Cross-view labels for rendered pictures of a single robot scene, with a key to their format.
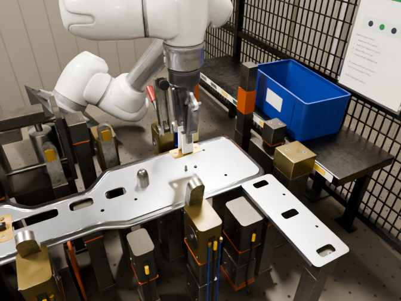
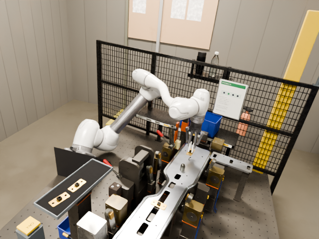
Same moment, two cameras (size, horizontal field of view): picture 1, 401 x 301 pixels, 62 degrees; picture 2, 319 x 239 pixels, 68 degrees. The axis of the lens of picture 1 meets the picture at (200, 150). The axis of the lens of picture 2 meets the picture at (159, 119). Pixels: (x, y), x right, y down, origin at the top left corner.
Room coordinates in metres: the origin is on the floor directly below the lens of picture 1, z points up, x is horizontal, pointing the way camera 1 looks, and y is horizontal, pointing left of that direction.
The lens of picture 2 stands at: (-0.17, 1.05, 1.99)
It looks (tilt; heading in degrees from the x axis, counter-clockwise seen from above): 28 degrees down; 322
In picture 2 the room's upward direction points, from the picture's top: 6 degrees clockwise
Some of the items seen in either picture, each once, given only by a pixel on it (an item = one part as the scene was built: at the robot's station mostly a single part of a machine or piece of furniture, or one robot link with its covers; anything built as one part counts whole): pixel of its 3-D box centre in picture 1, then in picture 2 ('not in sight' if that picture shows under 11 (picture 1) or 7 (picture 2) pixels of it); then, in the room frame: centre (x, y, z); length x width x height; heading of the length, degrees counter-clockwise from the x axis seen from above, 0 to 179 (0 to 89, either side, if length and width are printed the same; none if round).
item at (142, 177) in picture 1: (142, 178); (182, 167); (0.66, 0.15, 1.02); 0.03 x 0.03 x 0.07
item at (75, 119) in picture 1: (88, 175); not in sight; (0.80, 0.35, 0.91); 0.07 x 0.05 x 0.42; 28
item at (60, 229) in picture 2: not in sight; (70, 228); (0.80, 0.84, 0.74); 0.11 x 0.10 x 0.09; 118
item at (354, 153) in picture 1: (267, 102); (184, 124); (1.10, -0.25, 1.01); 0.90 x 0.22 x 0.03; 28
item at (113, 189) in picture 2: not in sight; (115, 212); (0.65, 0.64, 0.90); 0.05 x 0.05 x 0.40; 28
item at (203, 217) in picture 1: (204, 265); (213, 190); (0.50, -0.01, 0.87); 0.12 x 0.07 x 0.35; 28
